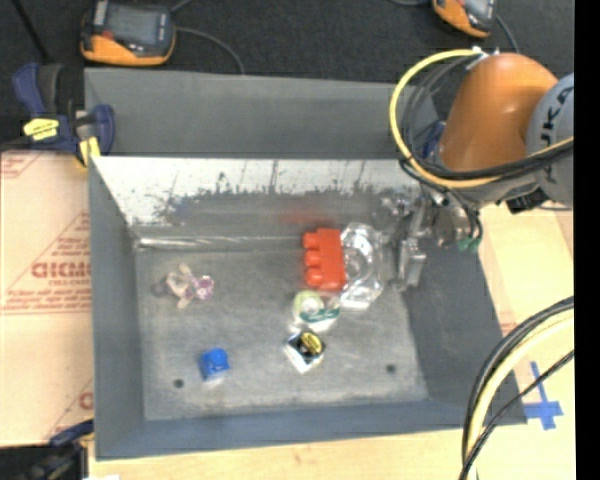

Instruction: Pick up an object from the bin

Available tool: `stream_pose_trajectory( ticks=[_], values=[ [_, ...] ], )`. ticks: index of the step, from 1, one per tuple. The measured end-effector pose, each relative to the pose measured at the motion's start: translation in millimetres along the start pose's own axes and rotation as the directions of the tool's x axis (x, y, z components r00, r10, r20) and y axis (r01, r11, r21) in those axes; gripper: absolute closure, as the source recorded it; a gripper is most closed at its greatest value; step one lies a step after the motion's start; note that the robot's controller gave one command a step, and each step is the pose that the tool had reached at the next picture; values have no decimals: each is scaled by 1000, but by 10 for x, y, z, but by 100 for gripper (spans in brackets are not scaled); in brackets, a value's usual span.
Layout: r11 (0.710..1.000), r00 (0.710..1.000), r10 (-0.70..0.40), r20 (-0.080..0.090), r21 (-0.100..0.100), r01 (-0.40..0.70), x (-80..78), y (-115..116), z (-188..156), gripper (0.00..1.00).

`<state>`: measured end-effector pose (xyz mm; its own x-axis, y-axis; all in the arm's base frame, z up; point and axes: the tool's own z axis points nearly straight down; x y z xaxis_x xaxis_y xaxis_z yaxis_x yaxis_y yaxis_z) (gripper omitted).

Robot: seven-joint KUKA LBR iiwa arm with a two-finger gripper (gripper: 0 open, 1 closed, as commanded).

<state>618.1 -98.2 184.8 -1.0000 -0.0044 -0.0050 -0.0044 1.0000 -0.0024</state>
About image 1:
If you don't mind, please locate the blue plastic cap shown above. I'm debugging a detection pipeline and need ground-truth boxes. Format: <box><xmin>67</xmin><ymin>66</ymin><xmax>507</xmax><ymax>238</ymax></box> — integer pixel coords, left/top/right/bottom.
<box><xmin>197</xmin><ymin>347</ymin><xmax>231</xmax><ymax>383</ymax></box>

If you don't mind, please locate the black cylinder on white bracket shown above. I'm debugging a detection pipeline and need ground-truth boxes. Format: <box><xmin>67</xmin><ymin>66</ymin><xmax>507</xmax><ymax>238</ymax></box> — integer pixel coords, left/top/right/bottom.
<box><xmin>505</xmin><ymin>186</ymin><xmax>550</xmax><ymax>214</ymax></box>

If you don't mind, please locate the brown cardboard board, red print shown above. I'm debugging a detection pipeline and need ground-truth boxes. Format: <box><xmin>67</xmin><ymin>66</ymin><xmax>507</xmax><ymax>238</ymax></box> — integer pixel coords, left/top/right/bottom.
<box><xmin>0</xmin><ymin>149</ymin><xmax>96</xmax><ymax>450</ymax></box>

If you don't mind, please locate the black, yellow and white box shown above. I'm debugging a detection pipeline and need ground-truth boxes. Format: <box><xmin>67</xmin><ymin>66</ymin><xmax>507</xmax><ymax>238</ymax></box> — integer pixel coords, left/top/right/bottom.
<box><xmin>282</xmin><ymin>330</ymin><xmax>327</xmax><ymax>375</ymax></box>

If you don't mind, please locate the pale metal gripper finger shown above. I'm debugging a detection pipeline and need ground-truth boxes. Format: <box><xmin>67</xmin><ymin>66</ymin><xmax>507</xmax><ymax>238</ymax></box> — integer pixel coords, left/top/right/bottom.
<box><xmin>403</xmin><ymin>238</ymin><xmax>428</xmax><ymax>292</ymax></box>
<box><xmin>387</xmin><ymin>217</ymin><xmax>407</xmax><ymax>285</ymax></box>

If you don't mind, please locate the green and white tape roll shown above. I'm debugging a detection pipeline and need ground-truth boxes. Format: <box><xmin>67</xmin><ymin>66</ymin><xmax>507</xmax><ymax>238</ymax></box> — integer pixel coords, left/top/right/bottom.
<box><xmin>290</xmin><ymin>289</ymin><xmax>342</xmax><ymax>333</ymax></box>

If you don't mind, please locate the red toy building block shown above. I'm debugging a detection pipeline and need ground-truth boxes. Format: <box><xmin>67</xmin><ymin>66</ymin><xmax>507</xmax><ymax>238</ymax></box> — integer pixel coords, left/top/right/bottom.
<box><xmin>301</xmin><ymin>227</ymin><xmax>350</xmax><ymax>291</ymax></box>

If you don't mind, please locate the grey metal bin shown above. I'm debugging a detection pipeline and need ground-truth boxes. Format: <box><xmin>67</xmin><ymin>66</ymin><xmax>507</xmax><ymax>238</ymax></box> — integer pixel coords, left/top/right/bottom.
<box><xmin>83</xmin><ymin>67</ymin><xmax>527</xmax><ymax>460</ymax></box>

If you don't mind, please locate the clear glass thing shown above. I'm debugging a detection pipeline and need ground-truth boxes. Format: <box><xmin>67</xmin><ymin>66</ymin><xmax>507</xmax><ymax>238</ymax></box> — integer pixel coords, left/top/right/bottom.
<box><xmin>338</xmin><ymin>221</ymin><xmax>387</xmax><ymax>312</ymax></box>

